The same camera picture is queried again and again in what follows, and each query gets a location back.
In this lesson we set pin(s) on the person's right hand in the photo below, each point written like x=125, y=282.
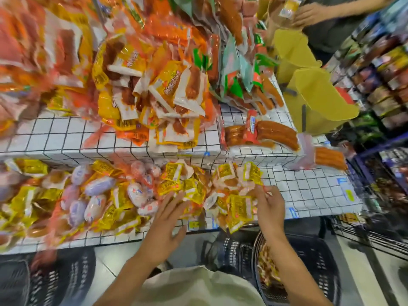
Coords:
x=271, y=216

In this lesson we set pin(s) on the person's left hand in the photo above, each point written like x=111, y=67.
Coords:
x=159, y=236

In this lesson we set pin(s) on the tiled white display table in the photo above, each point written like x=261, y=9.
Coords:
x=312, y=188

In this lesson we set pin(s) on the pink sausages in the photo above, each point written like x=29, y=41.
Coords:
x=95, y=188

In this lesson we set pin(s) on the red label brown sausage pack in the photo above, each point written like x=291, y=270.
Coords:
x=274, y=134

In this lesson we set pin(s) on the long orange sausage pack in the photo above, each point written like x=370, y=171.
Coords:
x=331, y=158

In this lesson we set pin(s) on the pile of small snack packets tier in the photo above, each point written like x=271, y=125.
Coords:
x=32, y=200

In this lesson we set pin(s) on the pile of sausage packets tier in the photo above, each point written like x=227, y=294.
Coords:
x=239, y=67

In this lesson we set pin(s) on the large pile of sausage packets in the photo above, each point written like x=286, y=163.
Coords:
x=95, y=60

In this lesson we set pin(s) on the person's left forearm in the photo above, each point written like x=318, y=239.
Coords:
x=127, y=287

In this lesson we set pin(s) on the person's right forearm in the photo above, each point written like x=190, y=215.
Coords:
x=296, y=274

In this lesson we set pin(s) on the blue yellow price label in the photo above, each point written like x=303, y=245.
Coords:
x=347, y=191

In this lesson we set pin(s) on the blue goods rack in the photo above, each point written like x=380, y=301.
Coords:
x=366, y=159

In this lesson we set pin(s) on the stack of black baskets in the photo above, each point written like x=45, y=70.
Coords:
x=44, y=280

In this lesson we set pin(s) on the yellow bin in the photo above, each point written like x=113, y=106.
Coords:
x=271, y=16
x=319, y=102
x=296, y=51

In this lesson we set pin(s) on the store shelving with packaged goods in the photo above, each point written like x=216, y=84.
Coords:
x=382, y=73

